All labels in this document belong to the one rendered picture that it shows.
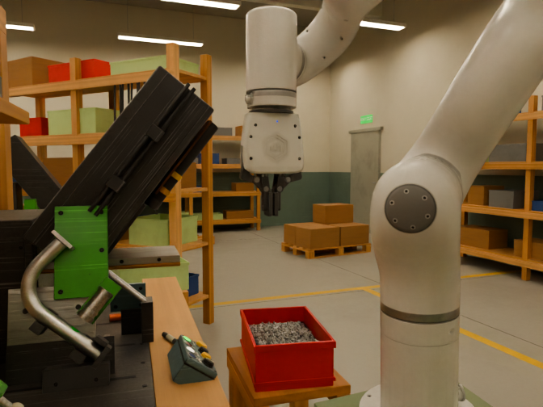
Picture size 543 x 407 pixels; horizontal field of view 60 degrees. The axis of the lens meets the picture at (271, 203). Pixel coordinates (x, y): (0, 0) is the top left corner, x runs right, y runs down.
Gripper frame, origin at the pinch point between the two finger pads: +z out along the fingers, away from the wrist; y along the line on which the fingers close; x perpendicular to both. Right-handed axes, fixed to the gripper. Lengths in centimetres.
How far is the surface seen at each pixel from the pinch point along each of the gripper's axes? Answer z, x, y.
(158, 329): 40, 58, -16
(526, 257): 101, 369, 430
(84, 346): 32, 29, -33
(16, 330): 29, 35, -47
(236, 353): 50, 60, 7
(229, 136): -69, 893, 175
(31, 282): 18, 33, -43
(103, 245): 11.9, 38.1, -28.9
